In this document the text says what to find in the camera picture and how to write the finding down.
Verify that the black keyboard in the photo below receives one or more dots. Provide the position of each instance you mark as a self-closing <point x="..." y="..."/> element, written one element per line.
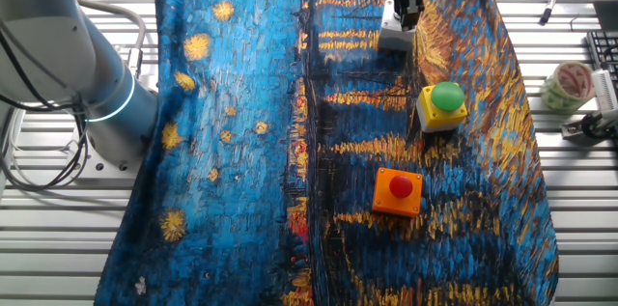
<point x="603" y="50"/>

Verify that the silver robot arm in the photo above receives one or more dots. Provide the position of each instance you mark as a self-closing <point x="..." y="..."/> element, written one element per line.
<point x="96" y="79"/>

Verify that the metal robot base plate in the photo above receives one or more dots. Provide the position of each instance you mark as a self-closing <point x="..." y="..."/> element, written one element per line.
<point x="103" y="168"/>

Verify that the starry night painting tablecloth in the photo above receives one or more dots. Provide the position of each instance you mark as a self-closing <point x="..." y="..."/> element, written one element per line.
<point x="232" y="151"/>

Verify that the small black hex key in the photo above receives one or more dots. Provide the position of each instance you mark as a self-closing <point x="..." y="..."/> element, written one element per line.
<point x="573" y="20"/>

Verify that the white clamp tool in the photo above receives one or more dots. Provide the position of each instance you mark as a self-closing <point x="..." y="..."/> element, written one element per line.
<point x="579" y="130"/>

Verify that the white box small green button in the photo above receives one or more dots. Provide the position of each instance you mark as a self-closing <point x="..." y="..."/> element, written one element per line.
<point x="391" y="36"/>

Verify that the clear packing tape roll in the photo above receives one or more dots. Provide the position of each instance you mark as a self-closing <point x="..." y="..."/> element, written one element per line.
<point x="570" y="86"/>

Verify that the black box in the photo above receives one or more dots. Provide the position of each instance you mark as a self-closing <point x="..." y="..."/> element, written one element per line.
<point x="606" y="15"/>

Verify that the yellow box green mushroom button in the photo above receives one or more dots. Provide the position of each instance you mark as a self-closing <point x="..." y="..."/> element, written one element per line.
<point x="444" y="103"/>

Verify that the orange box red button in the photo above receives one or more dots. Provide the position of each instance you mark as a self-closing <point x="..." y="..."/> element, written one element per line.
<point x="398" y="195"/>

